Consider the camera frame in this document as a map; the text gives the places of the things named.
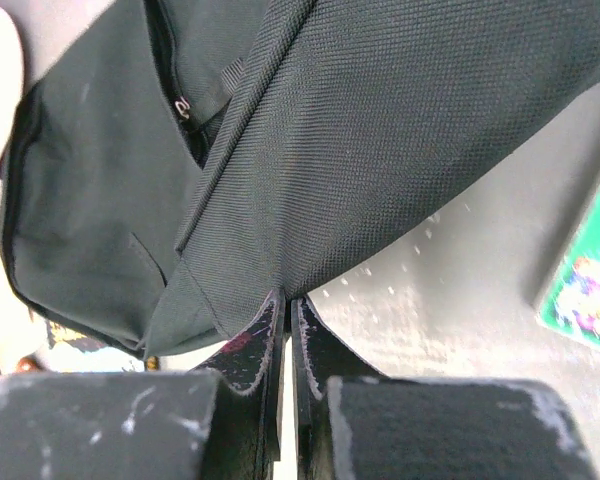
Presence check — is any green puzzle book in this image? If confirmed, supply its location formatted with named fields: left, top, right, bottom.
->
left=535, top=173, right=600, bottom=351

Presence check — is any black student backpack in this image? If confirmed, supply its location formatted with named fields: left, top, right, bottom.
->
left=0, top=1, right=600, bottom=357

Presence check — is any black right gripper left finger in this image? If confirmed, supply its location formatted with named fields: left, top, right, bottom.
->
left=195, top=290, right=286, bottom=479

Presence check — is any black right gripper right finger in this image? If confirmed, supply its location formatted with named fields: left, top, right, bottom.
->
left=290, top=297, right=384, bottom=479

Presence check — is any Treehouse storey paperback book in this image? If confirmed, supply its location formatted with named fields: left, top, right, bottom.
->
left=43, top=317, right=146, bottom=374

